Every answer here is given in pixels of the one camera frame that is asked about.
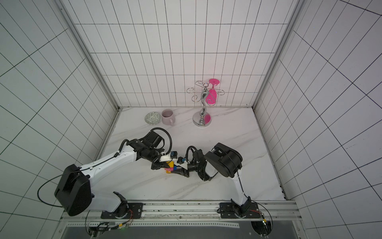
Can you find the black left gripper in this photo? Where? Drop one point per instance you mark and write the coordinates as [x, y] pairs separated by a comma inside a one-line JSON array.
[[158, 165]]

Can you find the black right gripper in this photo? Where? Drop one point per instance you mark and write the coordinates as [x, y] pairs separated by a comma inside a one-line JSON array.
[[193, 166]]

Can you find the yellow curved lego brick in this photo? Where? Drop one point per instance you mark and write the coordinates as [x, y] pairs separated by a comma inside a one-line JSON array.
[[170, 164]]

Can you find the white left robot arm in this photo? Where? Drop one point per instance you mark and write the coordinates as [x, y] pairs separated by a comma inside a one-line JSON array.
[[75, 191]]

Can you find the patterned ceramic bowl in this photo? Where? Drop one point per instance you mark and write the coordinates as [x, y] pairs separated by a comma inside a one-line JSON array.
[[153, 118]]

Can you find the pink ribbed mug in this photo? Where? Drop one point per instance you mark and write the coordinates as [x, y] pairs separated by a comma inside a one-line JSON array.
[[168, 117]]

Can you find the chrome cup holder stand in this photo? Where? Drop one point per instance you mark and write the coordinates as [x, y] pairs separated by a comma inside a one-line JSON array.
[[200, 92]]

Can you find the pink plastic wine glass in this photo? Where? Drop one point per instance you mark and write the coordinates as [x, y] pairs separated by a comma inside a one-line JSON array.
[[212, 97]]

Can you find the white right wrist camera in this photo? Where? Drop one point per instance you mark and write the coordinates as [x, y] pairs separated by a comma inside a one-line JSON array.
[[182, 162]]

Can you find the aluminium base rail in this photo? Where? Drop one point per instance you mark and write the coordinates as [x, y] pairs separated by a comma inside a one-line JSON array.
[[186, 213]]

